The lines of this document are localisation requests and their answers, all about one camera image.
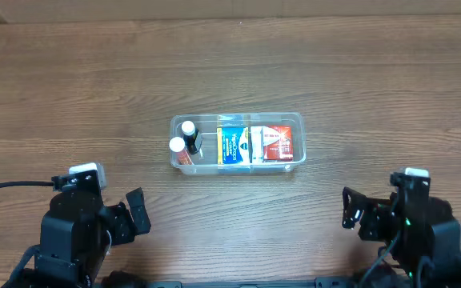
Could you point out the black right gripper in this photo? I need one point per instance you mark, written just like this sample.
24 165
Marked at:
366 212

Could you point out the clear plastic container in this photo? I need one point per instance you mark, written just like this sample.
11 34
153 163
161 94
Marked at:
205 161

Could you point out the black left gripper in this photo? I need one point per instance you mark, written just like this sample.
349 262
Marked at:
122 221

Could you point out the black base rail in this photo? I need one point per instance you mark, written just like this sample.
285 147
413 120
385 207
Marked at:
319 282

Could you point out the blue VapoDrops cough drops bag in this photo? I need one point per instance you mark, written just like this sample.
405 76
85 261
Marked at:
233 146

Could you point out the red medicine sachet box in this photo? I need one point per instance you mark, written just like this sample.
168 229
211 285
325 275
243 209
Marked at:
277 144

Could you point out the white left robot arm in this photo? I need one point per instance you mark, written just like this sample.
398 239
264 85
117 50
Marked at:
77 232

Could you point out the white Hansaplast plaster box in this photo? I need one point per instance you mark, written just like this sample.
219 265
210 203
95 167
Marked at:
257 153

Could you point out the dark bottle white cap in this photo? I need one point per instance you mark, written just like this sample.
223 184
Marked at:
191 137

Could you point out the orange tablet tube white cap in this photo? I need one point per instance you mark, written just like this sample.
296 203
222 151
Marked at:
178 147

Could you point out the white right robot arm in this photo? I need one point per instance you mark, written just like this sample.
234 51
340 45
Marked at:
419 232

